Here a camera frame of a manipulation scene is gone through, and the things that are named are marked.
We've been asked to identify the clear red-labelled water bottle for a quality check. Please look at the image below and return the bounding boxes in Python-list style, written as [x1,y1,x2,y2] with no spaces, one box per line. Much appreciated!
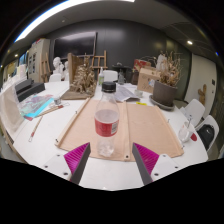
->
[93,81,121,158]

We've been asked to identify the grey bottle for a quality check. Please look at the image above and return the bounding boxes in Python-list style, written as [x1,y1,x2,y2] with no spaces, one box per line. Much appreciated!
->
[117,70,126,85]

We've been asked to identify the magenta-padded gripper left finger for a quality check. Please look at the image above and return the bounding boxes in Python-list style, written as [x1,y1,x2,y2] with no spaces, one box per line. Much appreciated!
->
[41,142,92,186]

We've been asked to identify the wooden easel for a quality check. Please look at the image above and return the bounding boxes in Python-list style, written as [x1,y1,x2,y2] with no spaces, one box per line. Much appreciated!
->
[84,49,108,71]

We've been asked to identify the red-tipped paintbrush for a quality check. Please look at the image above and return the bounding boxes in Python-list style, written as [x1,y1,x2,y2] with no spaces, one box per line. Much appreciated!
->
[28,114,44,143]

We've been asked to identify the golden brown table sculpture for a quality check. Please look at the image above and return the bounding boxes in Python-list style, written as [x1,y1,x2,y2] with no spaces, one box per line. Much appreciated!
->
[60,63,98,101]

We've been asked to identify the colourful booklet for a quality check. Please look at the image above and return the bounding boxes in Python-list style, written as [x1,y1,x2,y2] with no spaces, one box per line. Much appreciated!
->
[18,93,55,120]

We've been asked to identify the grey plant saucer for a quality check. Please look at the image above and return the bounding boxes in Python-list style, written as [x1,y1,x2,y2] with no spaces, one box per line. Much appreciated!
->
[148,94,176,112]

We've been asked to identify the pale green pump bottle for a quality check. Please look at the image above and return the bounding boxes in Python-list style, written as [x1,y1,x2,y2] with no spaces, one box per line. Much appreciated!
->
[97,66,105,86]

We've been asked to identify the cardboard box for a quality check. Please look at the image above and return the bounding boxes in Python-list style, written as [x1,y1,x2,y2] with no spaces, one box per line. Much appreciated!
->
[136,66,161,94]

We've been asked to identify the white stretched canvas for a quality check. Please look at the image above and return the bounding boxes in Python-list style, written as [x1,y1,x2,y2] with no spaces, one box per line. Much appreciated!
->
[0,83,25,134]

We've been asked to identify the wooden figure sculpture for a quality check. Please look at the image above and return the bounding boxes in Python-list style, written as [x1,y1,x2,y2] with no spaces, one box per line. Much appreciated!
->
[197,83,208,107]

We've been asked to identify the black wall screen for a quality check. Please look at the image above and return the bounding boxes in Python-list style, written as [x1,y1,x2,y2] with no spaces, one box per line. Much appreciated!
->
[53,31,98,60]

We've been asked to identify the white plastic chair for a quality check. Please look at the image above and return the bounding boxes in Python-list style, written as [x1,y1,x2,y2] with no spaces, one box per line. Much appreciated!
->
[102,69,119,83]
[179,98,206,128]
[194,114,220,153]

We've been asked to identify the crumpled printed paper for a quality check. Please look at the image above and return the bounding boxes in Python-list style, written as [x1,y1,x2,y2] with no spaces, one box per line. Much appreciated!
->
[113,84,141,103]

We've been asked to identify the black stacked boxes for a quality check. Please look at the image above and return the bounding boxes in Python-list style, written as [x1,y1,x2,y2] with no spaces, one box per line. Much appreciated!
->
[13,78,46,103]

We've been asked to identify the red box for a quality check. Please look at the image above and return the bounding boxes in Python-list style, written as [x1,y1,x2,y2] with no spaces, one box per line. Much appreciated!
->
[133,58,152,73]

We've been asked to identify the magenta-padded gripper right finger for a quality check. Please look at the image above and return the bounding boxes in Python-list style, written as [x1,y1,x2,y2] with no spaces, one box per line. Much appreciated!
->
[131,142,184,187]

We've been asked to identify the dry plant in grey pot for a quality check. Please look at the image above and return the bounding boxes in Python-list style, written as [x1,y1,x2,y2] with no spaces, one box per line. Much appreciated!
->
[152,50,184,108]

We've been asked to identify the white cabinet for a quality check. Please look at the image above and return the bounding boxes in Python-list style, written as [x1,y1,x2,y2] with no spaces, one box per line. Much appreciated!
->
[27,37,52,84]

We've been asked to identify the white plaster bust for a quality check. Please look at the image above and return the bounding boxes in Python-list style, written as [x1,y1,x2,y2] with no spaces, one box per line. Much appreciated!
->
[52,56,65,76]
[63,60,70,81]

